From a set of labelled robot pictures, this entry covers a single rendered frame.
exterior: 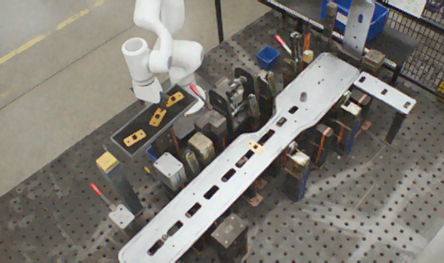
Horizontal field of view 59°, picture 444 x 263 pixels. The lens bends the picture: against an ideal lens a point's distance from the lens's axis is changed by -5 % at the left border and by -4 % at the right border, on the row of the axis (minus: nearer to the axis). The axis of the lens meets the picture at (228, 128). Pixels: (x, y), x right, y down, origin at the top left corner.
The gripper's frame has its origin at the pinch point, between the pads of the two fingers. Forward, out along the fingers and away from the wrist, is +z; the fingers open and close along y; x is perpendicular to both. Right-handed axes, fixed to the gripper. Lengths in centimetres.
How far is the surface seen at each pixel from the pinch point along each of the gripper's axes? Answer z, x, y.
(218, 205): 24.8, -21.1, 34.0
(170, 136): 21.4, 0.1, 3.2
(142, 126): 8.7, -5.7, -3.9
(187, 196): 24.8, -21.7, 20.9
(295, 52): 12, 56, 42
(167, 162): 13.8, -15.3, 11.1
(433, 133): 55, 65, 118
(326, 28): 19, 85, 51
